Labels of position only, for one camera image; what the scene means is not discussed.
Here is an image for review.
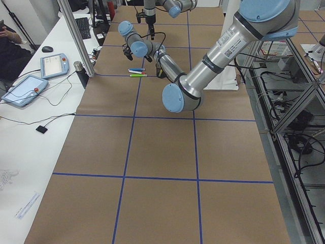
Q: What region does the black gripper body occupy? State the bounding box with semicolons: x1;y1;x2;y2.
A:
147;16;155;36
122;43;133;57

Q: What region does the blue highlighter pen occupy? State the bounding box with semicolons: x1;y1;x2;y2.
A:
128;68;145;72

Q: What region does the red white marker pen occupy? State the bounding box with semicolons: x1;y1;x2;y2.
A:
129;70;146;75

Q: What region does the green highlighter pen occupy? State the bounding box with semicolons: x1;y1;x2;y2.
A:
129;74;147;78

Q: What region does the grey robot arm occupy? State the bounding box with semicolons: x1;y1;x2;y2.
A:
118;1;300;113
137;0;198;40

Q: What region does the black mesh pen cup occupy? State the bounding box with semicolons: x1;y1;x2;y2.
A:
155;64;166;79

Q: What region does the black water bottle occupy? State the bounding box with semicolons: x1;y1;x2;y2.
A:
73;61;89;89

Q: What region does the black keyboard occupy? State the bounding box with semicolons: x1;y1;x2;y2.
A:
75;17;91;40

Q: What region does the blue teach pendant far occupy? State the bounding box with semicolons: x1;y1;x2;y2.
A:
40;53;70;79

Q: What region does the blue teach pendant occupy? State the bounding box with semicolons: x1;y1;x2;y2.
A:
40;53;70;79
2;75;49;108

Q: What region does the black computer mouse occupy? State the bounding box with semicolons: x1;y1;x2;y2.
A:
41;46;53;53

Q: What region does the blue teach pendant near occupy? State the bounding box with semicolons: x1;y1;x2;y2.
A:
2;75;49;108

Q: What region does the seated person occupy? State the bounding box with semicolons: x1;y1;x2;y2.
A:
1;23;32;82

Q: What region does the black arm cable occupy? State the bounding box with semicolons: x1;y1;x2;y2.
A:
141;32;168;51

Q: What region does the aluminium frame post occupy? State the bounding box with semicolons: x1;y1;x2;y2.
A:
57;0;95;77

